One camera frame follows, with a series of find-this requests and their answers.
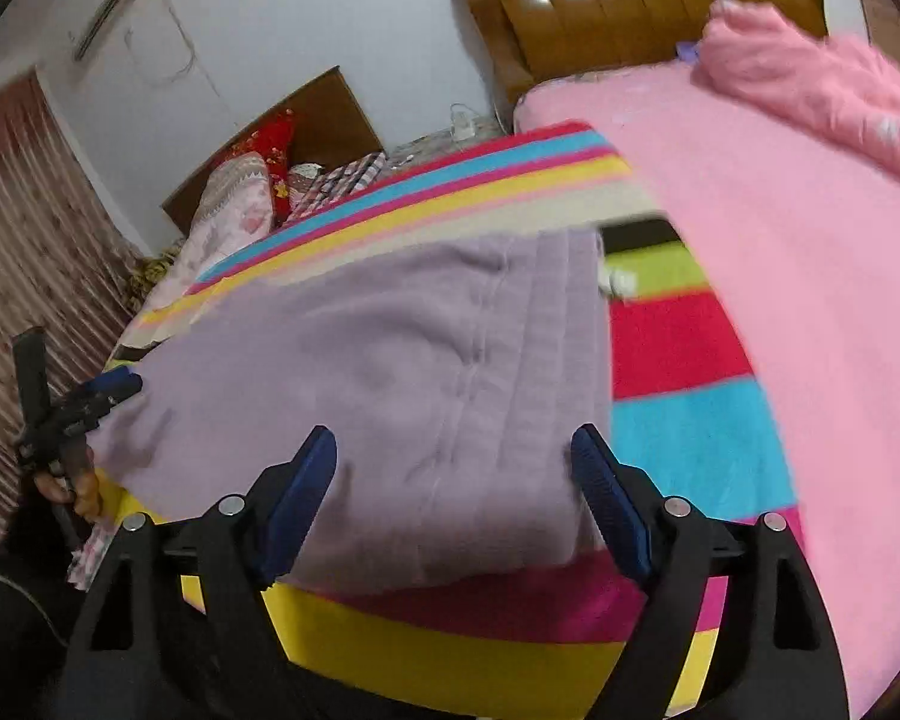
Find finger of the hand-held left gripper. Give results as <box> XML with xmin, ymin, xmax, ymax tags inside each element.
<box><xmin>75</xmin><ymin>378</ymin><xmax>145</xmax><ymax>421</ymax></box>
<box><xmin>82</xmin><ymin>366</ymin><xmax>139</xmax><ymax>391</ymax></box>

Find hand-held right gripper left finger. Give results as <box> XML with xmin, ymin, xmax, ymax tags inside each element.
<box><xmin>56</xmin><ymin>425</ymin><xmax>338</xmax><ymax>720</ymax></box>

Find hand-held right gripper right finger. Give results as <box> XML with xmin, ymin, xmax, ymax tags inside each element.
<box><xmin>570</xmin><ymin>422</ymin><xmax>848</xmax><ymax>720</ymax></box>

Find purple fleece pants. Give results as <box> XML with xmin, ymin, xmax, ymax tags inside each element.
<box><xmin>94</xmin><ymin>229</ymin><xmax>638</xmax><ymax>595</ymax></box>

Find person's left hand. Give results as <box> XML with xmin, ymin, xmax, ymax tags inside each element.
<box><xmin>34</xmin><ymin>446</ymin><xmax>104</xmax><ymax>523</ymax></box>

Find brown patterned blanket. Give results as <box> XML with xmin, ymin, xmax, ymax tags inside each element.
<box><xmin>124</xmin><ymin>240</ymin><xmax>188</xmax><ymax>313</ymax></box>

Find striped floral curtain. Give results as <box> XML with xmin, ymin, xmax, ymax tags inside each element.
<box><xmin>0</xmin><ymin>67</ymin><xmax>148</xmax><ymax>548</ymax></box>

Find pale pink floral sheet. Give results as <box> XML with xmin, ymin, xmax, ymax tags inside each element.
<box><xmin>66</xmin><ymin>514</ymin><xmax>125</xmax><ymax>590</ymax></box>

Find colourful striped blanket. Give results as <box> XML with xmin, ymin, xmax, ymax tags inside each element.
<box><xmin>109</xmin><ymin>120</ymin><xmax>807</xmax><ymax>720</ymax></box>

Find floral patterned pillow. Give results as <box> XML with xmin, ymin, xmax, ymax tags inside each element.
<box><xmin>146</xmin><ymin>152</ymin><xmax>275</xmax><ymax>302</ymax></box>

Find red patterned pillow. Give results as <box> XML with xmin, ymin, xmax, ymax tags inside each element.
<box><xmin>229</xmin><ymin>109</ymin><xmax>298</xmax><ymax>203</ymax></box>

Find pink bed sheet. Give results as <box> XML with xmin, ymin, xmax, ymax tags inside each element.
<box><xmin>514</xmin><ymin>64</ymin><xmax>900</xmax><ymax>720</ymax></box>

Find dark wooden headboard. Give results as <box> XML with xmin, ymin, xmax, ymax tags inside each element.
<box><xmin>161</xmin><ymin>66</ymin><xmax>385</xmax><ymax>237</ymax></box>

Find white air conditioner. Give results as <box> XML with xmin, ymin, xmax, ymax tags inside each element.
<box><xmin>71</xmin><ymin>0</ymin><xmax>155</xmax><ymax>61</ymax></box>

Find nightstand with patterned cover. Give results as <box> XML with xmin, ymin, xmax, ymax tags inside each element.
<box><xmin>386</xmin><ymin>116</ymin><xmax>512</xmax><ymax>166</ymax></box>

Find pink quilt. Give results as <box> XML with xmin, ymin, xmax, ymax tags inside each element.
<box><xmin>694</xmin><ymin>0</ymin><xmax>900</xmax><ymax>196</ymax></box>

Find glossy wooden headboard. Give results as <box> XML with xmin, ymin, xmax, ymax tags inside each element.
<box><xmin>452</xmin><ymin>0</ymin><xmax>830</xmax><ymax>110</ymax></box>

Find white wall cable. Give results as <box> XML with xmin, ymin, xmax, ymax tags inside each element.
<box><xmin>120</xmin><ymin>0</ymin><xmax>222</xmax><ymax>102</ymax></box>

